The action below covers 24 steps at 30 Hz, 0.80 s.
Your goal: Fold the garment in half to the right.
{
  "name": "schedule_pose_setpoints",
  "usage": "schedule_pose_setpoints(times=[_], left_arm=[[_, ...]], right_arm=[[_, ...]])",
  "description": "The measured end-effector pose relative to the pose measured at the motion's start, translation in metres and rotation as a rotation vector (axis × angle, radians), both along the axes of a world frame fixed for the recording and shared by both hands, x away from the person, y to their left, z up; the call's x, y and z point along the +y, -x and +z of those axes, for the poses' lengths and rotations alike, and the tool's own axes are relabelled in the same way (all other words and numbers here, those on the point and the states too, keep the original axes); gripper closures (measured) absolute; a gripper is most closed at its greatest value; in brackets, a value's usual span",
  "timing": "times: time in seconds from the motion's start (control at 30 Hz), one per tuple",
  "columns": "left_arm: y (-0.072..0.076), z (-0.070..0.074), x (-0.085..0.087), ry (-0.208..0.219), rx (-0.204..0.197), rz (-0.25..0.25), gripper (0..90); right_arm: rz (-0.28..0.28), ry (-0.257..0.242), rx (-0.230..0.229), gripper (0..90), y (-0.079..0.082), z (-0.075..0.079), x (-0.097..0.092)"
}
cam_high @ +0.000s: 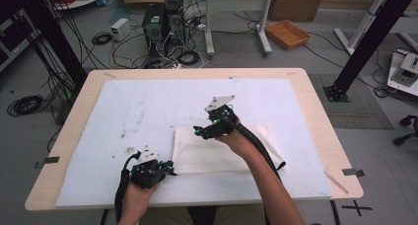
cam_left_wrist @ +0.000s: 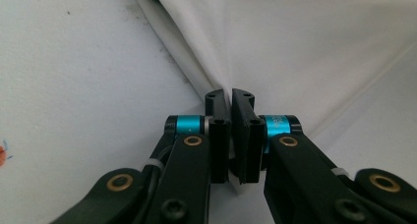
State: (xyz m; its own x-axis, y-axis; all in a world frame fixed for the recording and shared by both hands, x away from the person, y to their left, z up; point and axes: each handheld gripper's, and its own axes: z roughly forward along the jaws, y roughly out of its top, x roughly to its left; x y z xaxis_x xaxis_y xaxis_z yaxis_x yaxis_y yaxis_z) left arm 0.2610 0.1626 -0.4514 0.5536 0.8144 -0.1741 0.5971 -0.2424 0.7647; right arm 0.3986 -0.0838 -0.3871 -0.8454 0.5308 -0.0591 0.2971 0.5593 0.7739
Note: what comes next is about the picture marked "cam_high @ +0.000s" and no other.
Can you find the white device on base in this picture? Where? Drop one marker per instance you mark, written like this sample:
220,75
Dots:
405,70

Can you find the beige tape strip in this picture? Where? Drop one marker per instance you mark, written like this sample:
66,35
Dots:
336,183

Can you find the person's right hand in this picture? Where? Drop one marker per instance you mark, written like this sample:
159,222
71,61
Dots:
238,141

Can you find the grey tape piece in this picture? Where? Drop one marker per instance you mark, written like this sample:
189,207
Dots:
353,172
47,162

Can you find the white foam mat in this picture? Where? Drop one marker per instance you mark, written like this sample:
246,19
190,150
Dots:
138,100

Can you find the black office chair base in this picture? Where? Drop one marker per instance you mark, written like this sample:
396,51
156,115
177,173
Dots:
409,131

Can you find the white metal stand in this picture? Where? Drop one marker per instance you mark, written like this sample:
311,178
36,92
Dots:
361,24

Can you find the black aluminium post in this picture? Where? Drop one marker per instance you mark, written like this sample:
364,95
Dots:
371,40
54,34

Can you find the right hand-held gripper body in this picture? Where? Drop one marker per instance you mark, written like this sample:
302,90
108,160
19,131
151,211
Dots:
226,118

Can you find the person's khaki trousers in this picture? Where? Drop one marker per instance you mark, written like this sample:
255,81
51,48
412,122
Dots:
164,216

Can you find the grey floor mat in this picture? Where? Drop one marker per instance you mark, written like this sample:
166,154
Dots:
358,110

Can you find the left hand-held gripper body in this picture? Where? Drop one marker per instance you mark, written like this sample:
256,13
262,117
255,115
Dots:
146,172

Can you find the grey equipment rack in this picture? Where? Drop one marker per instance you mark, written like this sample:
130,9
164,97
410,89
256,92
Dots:
14,37

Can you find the person's left hand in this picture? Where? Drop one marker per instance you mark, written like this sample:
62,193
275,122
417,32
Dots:
139,197

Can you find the white tank top black trim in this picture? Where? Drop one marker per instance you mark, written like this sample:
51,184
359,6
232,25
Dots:
200,156

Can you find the white power supply box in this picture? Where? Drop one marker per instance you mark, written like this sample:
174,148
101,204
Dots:
120,29

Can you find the black computer tower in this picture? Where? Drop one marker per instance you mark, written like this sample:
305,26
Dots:
153,29
175,22

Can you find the black tape cross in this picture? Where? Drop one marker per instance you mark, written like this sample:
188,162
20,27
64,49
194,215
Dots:
357,208

